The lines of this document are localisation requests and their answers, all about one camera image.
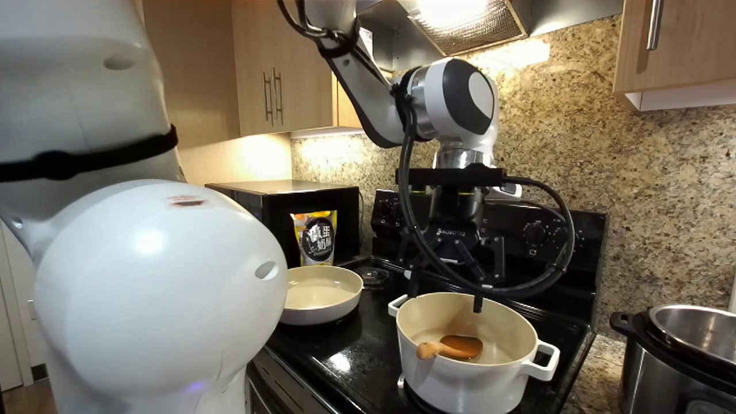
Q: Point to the black microwave oven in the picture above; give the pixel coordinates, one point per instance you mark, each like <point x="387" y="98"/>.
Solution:
<point x="261" y="208"/>

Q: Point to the black electric stove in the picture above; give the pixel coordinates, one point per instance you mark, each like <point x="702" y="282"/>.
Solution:
<point x="553" y="244"/>

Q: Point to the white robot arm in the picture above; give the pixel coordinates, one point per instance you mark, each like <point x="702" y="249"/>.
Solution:
<point x="152" y="290"/>

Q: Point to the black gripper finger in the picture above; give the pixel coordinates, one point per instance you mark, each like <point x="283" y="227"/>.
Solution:
<point x="415" y="279"/>
<point x="476" y="290"/>

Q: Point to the wooden spoon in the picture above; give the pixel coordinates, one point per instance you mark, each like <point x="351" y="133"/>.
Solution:
<point x="456" y="347"/>

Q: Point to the stainless steel pot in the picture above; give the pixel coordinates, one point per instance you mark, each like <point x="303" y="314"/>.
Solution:
<point x="674" y="359"/>

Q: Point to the steel range hood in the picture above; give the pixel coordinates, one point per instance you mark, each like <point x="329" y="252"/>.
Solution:
<point x="553" y="19"/>

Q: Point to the yellow black snack bag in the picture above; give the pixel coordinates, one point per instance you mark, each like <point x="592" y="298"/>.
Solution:
<point x="315" y="238"/>

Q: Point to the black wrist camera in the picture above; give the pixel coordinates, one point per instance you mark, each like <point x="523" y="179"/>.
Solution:
<point x="452" y="175"/>

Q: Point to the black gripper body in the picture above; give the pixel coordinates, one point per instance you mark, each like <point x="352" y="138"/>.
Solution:
<point x="456" y="230"/>

